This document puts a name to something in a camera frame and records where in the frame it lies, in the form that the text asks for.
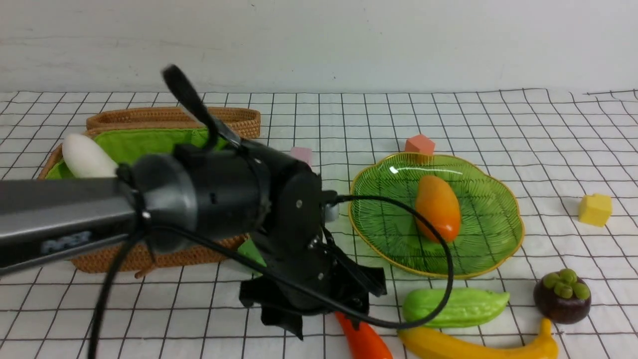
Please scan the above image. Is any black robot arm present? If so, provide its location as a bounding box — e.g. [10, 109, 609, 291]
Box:
[0, 140, 387, 337]

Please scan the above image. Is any woven rattan basket green lining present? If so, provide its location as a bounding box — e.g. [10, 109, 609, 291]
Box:
[37, 127, 258, 275]

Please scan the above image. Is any black cable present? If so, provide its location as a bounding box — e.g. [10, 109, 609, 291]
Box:
[87, 65, 454, 359]

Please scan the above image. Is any white radish with green leaves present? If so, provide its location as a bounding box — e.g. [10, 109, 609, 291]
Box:
[62, 134, 118, 178]

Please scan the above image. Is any orange yellow mango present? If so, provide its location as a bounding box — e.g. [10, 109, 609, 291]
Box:
[414, 175, 461, 243]

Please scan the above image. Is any green glass leaf plate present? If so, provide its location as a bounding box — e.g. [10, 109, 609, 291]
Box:
[348, 153, 525, 280]

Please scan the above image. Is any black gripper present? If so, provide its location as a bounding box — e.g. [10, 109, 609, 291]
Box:
[239, 224, 387, 341]

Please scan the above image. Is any green bitter gourd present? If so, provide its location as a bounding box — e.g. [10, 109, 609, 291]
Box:
[402, 288, 510, 329]

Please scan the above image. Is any dark purple mangosteen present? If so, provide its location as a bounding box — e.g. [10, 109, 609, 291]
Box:
[533, 268, 592, 325]

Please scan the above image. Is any yellow foam cube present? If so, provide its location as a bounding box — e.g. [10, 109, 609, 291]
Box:
[577, 193, 613, 227]

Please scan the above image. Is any yellow banana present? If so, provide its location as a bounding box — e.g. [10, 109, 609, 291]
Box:
[397, 318, 560, 359]

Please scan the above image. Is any pink foam cube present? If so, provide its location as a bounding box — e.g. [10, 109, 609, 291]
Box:
[289, 146, 313, 167]

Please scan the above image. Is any orange foam cube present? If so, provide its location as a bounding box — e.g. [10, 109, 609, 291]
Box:
[404, 134, 436, 156]

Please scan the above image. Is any orange carrot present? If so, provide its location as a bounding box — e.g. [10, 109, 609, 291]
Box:
[335, 312, 393, 359]

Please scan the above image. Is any white black grid tablecloth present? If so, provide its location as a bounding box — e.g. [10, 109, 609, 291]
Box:
[0, 89, 638, 359]

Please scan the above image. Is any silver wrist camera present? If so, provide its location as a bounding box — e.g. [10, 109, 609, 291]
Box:
[321, 190, 339, 223]

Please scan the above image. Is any green foam cube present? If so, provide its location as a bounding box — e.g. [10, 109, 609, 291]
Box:
[237, 238, 266, 279]

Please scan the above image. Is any woven rattan basket lid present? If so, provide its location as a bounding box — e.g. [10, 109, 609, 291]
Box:
[86, 107, 261, 139]

